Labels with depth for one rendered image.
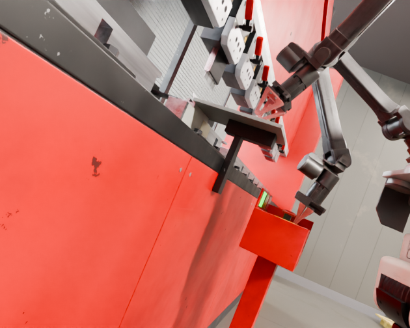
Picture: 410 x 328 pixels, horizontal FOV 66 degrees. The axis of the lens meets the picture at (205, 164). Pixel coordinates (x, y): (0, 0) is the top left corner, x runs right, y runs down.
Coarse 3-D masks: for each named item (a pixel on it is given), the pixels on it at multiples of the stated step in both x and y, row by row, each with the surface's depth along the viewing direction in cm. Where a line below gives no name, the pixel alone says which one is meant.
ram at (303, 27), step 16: (272, 0) 113; (288, 0) 131; (304, 0) 154; (320, 0) 188; (256, 16) 105; (272, 16) 120; (288, 16) 139; (304, 16) 166; (320, 16) 206; (256, 32) 110; (272, 32) 126; (288, 32) 149; (304, 32) 179; (320, 32) 227; (272, 48) 134; (304, 48) 195; (304, 96) 267; (288, 112) 225; (304, 112) 303; (288, 128) 252; (288, 144) 285
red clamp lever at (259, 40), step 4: (260, 36) 106; (256, 40) 107; (260, 40) 106; (256, 44) 108; (260, 44) 107; (256, 48) 109; (260, 48) 108; (256, 52) 109; (260, 52) 109; (256, 56) 111; (252, 60) 113; (256, 60) 112; (260, 60) 111; (260, 64) 112
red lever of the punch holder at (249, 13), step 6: (252, 0) 88; (246, 6) 90; (252, 6) 89; (246, 12) 90; (252, 12) 90; (246, 18) 91; (252, 18) 91; (246, 24) 93; (246, 30) 93; (252, 30) 93
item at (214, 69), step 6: (216, 48) 96; (210, 54) 96; (216, 54) 95; (210, 60) 95; (216, 60) 96; (222, 60) 100; (210, 66) 95; (216, 66) 98; (222, 66) 102; (210, 72) 96; (216, 72) 100; (222, 72) 104; (210, 78) 99; (216, 78) 101; (210, 84) 101; (216, 84) 104
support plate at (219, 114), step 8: (200, 104) 91; (208, 104) 88; (216, 104) 88; (208, 112) 96; (216, 112) 92; (224, 112) 89; (232, 112) 86; (240, 112) 85; (216, 120) 103; (224, 120) 99; (240, 120) 91; (248, 120) 87; (256, 120) 84; (264, 120) 83; (264, 128) 88; (272, 128) 85; (280, 128) 81; (280, 136) 89
